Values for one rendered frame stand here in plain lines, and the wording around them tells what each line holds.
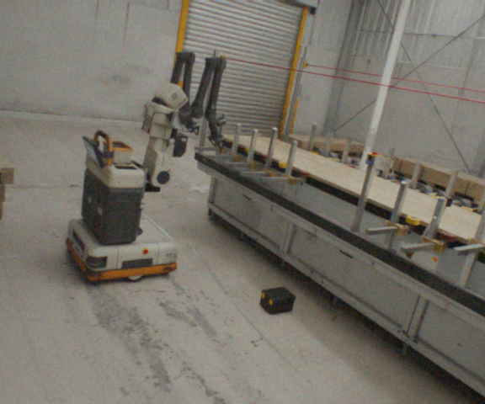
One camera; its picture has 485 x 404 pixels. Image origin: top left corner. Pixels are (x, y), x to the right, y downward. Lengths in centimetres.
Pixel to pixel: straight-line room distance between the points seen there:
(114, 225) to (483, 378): 241
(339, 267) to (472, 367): 110
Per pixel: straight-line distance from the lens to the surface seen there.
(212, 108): 320
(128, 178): 301
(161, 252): 329
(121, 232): 314
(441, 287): 268
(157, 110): 318
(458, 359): 306
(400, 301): 318
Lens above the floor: 158
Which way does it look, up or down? 16 degrees down
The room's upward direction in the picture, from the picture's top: 11 degrees clockwise
